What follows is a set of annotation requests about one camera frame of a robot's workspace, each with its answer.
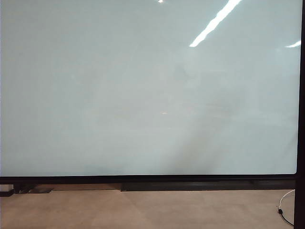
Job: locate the white glass whiteboard black frame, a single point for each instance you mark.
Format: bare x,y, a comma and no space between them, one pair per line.
119,95

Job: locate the black whiteboard stand post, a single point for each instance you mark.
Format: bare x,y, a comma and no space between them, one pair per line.
299,190

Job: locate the black whiteboard stand foot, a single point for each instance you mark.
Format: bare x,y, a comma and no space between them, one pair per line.
21,188

